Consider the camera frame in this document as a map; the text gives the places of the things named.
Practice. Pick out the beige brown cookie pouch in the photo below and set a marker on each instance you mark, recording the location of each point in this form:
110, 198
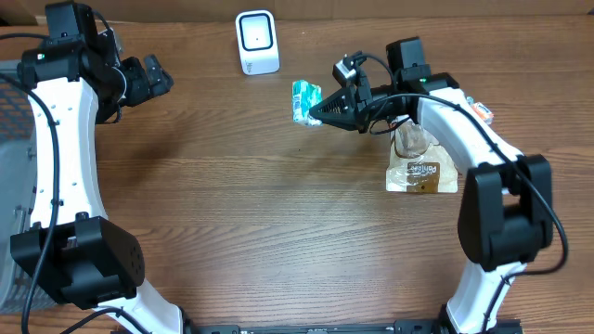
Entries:
418, 163

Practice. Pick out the small teal tissue pack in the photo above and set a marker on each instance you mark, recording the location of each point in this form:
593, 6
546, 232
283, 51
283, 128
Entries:
304, 96

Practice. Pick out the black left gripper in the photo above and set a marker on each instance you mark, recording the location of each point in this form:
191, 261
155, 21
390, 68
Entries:
144, 87

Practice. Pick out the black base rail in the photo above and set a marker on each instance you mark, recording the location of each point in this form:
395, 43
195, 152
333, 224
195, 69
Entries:
325, 328

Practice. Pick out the grey plastic mesh basket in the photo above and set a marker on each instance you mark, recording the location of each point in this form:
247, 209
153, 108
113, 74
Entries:
18, 180

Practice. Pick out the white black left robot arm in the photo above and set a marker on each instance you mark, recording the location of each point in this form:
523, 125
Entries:
76, 80

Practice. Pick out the white barcode scanner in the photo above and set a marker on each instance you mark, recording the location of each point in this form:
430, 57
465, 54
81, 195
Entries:
257, 42

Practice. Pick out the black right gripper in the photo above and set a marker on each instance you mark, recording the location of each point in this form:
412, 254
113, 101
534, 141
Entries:
358, 114

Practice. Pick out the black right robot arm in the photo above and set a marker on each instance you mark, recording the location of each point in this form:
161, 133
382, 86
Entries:
505, 218

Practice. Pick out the small orange snack packet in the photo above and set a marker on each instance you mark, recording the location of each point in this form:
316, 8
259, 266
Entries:
481, 110

